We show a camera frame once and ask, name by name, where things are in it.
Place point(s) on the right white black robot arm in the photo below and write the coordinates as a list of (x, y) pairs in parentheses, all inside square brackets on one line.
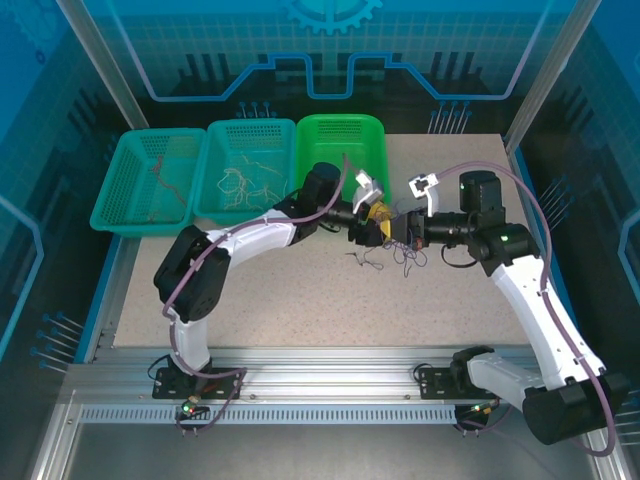
[(530, 300)]

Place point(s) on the narrow teal plastic basket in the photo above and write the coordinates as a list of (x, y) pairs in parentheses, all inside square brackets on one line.
[(250, 145)]

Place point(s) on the aluminium frame post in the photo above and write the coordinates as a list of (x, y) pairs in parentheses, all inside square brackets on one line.
[(560, 50)]

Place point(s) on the wide teal plastic basket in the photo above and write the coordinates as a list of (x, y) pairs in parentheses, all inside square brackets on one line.
[(130, 180)]

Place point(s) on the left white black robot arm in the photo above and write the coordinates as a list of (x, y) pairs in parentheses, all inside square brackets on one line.
[(250, 235)]

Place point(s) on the bright green plastic basket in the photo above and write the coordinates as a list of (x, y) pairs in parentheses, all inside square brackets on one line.
[(345, 140)]

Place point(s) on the aluminium mounting rail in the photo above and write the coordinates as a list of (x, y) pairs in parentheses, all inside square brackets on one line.
[(325, 372)]

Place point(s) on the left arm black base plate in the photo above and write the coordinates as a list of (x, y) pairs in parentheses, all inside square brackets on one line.
[(225, 382)]

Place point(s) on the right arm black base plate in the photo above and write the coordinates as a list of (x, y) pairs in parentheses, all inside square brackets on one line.
[(437, 385)]

